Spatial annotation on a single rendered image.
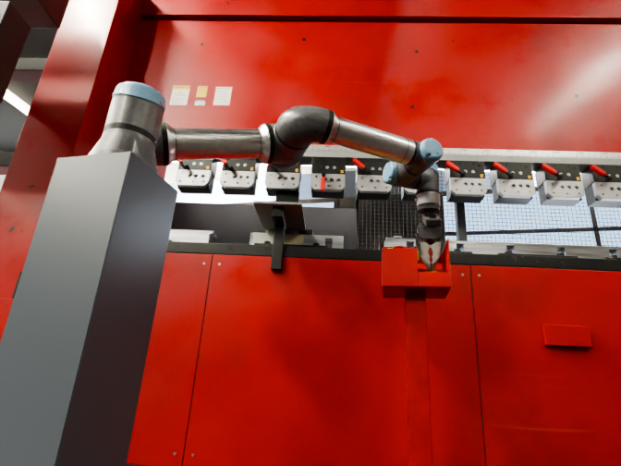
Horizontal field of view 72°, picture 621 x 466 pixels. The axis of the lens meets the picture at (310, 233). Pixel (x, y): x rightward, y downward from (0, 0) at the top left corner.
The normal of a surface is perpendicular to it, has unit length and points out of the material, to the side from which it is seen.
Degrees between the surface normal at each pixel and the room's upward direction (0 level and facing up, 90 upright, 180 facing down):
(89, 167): 90
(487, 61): 90
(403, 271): 90
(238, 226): 90
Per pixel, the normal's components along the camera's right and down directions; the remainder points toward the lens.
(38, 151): -0.04, -0.36
